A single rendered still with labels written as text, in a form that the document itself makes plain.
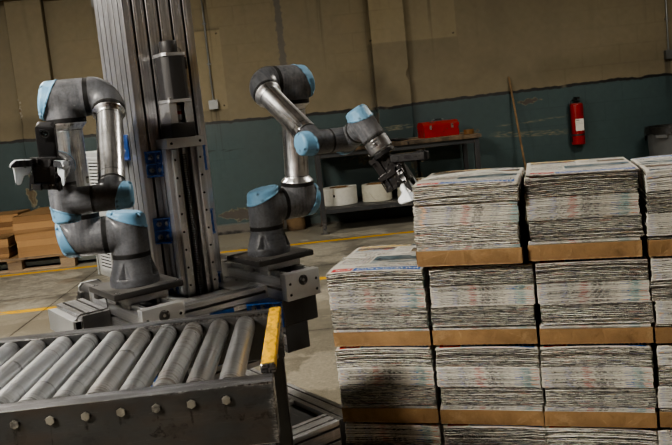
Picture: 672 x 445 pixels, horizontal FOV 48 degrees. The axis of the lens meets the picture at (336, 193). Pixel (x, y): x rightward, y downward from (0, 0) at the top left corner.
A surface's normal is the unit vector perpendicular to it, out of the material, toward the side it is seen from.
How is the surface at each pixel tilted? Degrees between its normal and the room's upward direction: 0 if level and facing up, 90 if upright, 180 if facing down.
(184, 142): 90
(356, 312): 90
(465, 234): 90
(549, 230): 90
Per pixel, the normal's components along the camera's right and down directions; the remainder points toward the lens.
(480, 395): -0.27, 0.14
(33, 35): 0.05, 0.11
